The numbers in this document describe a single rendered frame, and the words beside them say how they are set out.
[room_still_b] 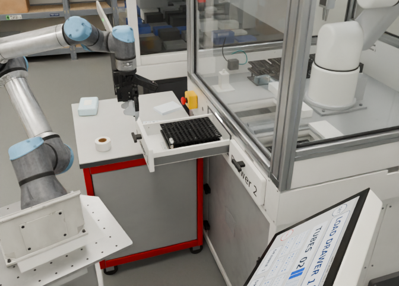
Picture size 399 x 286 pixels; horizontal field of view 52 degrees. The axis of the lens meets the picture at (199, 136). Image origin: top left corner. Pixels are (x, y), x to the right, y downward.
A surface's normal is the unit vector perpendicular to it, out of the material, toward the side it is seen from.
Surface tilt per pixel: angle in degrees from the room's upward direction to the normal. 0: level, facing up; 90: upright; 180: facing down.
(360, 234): 40
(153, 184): 90
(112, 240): 0
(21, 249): 90
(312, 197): 90
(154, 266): 0
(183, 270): 0
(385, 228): 90
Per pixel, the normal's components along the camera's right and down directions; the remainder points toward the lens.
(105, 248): 0.00, -0.86
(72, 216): 0.55, 0.42
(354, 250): 0.55, -0.49
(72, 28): -0.20, -0.04
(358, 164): 0.31, 0.48
